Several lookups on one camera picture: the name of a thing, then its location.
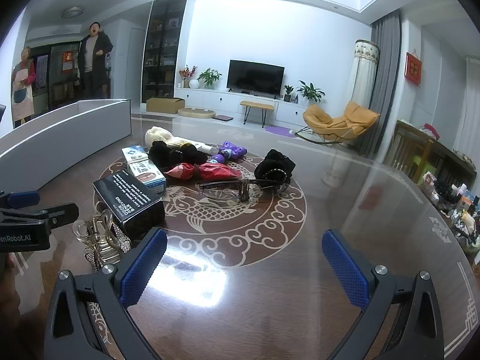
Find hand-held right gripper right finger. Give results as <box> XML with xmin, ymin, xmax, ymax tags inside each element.
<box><xmin>322</xmin><ymin>229</ymin><xmax>445</xmax><ymax>360</ymax></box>

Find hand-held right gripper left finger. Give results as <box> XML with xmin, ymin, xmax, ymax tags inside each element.
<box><xmin>44</xmin><ymin>227</ymin><xmax>168</xmax><ymax>360</ymax></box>

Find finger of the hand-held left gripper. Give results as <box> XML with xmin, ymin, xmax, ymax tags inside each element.
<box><xmin>0</xmin><ymin>202</ymin><xmax>80</xmax><ymax>229</ymax></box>
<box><xmin>0</xmin><ymin>191</ymin><xmax>41</xmax><ymax>209</ymax></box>

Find black velvet beaded pouch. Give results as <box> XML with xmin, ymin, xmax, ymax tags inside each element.
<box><xmin>254</xmin><ymin>149</ymin><xmax>297</xmax><ymax>196</ymax></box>

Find patterned wooden desktop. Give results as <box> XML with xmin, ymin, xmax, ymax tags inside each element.
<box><xmin>0</xmin><ymin>114</ymin><xmax>480</xmax><ymax>360</ymax></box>

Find gold rhinestone hair clip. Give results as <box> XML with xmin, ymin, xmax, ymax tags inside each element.
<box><xmin>72</xmin><ymin>210</ymin><xmax>132</xmax><ymax>264</ymax></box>

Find grey curved board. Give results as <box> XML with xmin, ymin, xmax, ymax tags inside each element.
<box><xmin>0</xmin><ymin>98</ymin><xmax>132</xmax><ymax>205</ymax></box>

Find black box with white print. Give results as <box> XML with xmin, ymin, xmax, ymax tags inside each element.
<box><xmin>92</xmin><ymin>174</ymin><xmax>166</xmax><ymax>238</ymax></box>

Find blue edged plaster box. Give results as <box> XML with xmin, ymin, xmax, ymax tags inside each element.
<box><xmin>127</xmin><ymin>159</ymin><xmax>167</xmax><ymax>195</ymax></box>

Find dark framed glasses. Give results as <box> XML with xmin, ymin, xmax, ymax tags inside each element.
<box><xmin>197</xmin><ymin>179</ymin><xmax>279</xmax><ymax>202</ymax></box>

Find black fuzzy cloth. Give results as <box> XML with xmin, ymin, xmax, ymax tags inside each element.
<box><xmin>148</xmin><ymin>140</ymin><xmax>209</xmax><ymax>171</ymax></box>

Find red plastic bag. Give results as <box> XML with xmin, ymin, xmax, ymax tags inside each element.
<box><xmin>164</xmin><ymin>162</ymin><xmax>243</xmax><ymax>182</ymax></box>

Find dark glass sliding door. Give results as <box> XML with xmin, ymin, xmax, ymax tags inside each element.
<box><xmin>28</xmin><ymin>43</ymin><xmax>82</xmax><ymax>112</ymax></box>

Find clutter of small bottles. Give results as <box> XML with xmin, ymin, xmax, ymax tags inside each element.
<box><xmin>422</xmin><ymin>172</ymin><xmax>480</xmax><ymax>254</ymax></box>

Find cream knit bag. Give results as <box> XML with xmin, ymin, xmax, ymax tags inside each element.
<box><xmin>145</xmin><ymin>127</ymin><xmax>196</xmax><ymax>155</ymax></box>

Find purple plastic toy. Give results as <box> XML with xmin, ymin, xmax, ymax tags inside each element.
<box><xmin>209</xmin><ymin>140</ymin><xmax>248</xmax><ymax>166</ymax></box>

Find orange rocking chair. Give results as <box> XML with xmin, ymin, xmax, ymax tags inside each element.
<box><xmin>295</xmin><ymin>101</ymin><xmax>380</xmax><ymax>148</ymax></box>

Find brown cardboard box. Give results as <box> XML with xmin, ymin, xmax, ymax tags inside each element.
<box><xmin>146</xmin><ymin>97</ymin><xmax>186</xmax><ymax>115</ymax></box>

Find purple floor mat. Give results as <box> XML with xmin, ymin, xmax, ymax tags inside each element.
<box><xmin>264</xmin><ymin>125</ymin><xmax>298</xmax><ymax>136</ymax></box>

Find red and white cloth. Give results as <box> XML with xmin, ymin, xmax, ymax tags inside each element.
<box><xmin>419</xmin><ymin>123</ymin><xmax>442</xmax><ymax>140</ymax></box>

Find round beige cushion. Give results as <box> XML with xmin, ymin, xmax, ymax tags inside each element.
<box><xmin>178</xmin><ymin>107</ymin><xmax>217</xmax><ymax>120</ymax></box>

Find white door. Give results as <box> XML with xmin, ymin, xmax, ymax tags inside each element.
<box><xmin>124</xmin><ymin>26</ymin><xmax>145</xmax><ymax>100</ymax></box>

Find white television cabinet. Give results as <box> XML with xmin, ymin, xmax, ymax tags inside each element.
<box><xmin>174</xmin><ymin>87</ymin><xmax>319</xmax><ymax>128</ymax></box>

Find large leafy potted plant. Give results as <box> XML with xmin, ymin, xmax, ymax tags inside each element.
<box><xmin>296</xmin><ymin>80</ymin><xmax>326</xmax><ymax>104</ymax></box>

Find wooden bench with black legs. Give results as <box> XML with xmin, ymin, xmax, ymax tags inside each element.
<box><xmin>240</xmin><ymin>100</ymin><xmax>275</xmax><ymax>125</ymax></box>

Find grey curtain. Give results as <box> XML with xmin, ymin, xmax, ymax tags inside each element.
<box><xmin>369</xmin><ymin>10</ymin><xmax>403</xmax><ymax>159</ymax></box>

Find red flower arrangement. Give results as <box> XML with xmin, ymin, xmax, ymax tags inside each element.
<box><xmin>178</xmin><ymin>65</ymin><xmax>199</xmax><ymax>88</ymax></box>

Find dark glass display cabinet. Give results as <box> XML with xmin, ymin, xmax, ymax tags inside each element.
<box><xmin>140</xmin><ymin>0</ymin><xmax>189</xmax><ymax>104</ymax></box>

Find bushy green potted plant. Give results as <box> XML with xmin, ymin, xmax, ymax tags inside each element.
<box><xmin>197</xmin><ymin>68</ymin><xmax>223</xmax><ymax>90</ymax></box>

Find black flat television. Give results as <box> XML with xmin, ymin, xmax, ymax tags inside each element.
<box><xmin>227</xmin><ymin>59</ymin><xmax>286</xmax><ymax>97</ymax></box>

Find red wall hanging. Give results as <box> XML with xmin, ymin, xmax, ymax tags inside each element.
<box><xmin>406</xmin><ymin>52</ymin><xmax>423</xmax><ymax>85</ymax></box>

